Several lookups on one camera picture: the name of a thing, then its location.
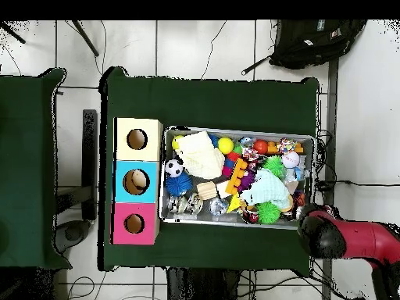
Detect cream waffle cloth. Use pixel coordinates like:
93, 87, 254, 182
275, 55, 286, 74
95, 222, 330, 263
174, 130, 226, 180

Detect mint green waffle cloth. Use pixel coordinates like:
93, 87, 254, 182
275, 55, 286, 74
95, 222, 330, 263
239, 168, 291, 210

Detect silver mesh bin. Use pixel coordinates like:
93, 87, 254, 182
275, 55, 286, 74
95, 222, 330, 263
159, 125, 316, 230

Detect wooden box three holes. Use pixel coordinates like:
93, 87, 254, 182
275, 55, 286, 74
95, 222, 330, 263
110, 116, 164, 245

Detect black white soccer ball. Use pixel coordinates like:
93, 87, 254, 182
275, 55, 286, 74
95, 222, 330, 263
164, 158, 184, 178

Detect blue spiky ball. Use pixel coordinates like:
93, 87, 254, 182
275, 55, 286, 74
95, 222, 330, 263
164, 171, 193, 198

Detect yellow seamed ball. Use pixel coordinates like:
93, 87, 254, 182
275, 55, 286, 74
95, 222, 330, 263
217, 136, 235, 155

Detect orange toy building block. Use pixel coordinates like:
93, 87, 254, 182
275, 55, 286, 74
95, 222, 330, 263
224, 157, 248, 196

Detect yellow triangle block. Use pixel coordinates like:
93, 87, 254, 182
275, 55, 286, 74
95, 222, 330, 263
226, 194, 242, 214

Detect dark green table cloth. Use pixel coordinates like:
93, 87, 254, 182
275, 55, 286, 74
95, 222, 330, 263
0, 68, 71, 270
98, 66, 320, 277

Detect green spiky ball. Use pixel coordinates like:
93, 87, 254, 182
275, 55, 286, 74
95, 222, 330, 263
255, 200, 282, 225

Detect white baseball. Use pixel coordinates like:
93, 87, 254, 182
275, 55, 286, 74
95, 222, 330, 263
281, 151, 301, 169

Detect black upright panel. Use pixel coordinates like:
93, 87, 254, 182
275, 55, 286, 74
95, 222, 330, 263
81, 109, 98, 221

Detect grey oval base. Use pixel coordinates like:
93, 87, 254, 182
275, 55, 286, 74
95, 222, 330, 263
54, 219, 92, 254

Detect black backpack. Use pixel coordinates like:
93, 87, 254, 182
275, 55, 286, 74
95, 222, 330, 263
268, 20, 368, 70

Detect black tripod leg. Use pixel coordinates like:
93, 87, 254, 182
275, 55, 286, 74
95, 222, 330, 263
71, 20, 100, 58
0, 21, 27, 45

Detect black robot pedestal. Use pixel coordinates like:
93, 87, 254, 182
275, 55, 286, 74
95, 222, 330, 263
165, 266, 241, 300

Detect grey metal rail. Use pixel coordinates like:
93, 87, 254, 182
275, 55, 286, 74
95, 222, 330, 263
321, 57, 340, 300

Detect black floor cable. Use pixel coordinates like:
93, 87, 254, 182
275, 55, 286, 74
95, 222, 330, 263
315, 179, 400, 188

